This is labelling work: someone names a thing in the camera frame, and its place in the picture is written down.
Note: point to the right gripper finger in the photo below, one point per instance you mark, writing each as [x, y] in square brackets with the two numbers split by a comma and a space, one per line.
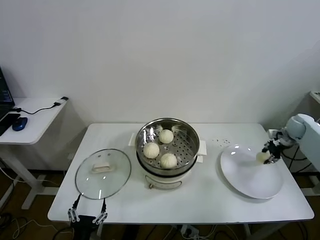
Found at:
[273, 161]
[268, 147]

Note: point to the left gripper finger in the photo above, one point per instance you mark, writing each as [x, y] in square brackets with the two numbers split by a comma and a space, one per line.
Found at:
[71, 215]
[103, 213]

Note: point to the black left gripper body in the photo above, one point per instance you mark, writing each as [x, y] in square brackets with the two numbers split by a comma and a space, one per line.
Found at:
[86, 220]

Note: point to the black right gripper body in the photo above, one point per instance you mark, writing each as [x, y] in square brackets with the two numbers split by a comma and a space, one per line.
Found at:
[275, 152]

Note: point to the white steamed baozi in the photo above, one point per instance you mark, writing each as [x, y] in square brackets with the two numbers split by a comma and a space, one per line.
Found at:
[168, 160]
[151, 150]
[262, 157]
[166, 136]

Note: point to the round glass pot lid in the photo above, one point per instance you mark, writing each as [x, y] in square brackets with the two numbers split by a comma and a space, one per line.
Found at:
[112, 180]

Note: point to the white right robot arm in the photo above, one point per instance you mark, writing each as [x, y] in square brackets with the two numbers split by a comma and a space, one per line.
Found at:
[307, 130]

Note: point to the stainless steel steamer basket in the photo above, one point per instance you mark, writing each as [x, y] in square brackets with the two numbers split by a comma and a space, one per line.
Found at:
[187, 145]

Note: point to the white round plate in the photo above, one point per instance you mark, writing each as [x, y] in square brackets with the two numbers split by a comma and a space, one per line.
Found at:
[245, 175]

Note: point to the white cabinet edge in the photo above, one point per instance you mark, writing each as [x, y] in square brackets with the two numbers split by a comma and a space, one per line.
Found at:
[315, 96]

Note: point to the white electric cooker base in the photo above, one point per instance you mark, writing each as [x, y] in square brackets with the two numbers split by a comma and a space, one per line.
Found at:
[165, 181]

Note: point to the white power strip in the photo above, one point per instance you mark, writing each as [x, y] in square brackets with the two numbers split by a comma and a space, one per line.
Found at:
[190, 230]

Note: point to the white side desk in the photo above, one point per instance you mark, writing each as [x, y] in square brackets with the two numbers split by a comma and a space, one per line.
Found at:
[37, 125]

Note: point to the blue computer mouse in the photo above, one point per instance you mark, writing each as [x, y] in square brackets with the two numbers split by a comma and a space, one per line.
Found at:
[20, 123]

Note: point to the black flat keyboard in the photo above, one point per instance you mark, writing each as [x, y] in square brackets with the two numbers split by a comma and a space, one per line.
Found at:
[8, 122]

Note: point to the black laptop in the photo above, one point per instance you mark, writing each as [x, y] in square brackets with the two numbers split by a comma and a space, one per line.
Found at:
[5, 96]

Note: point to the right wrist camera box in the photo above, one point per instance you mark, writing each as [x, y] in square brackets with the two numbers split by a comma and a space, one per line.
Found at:
[275, 136]

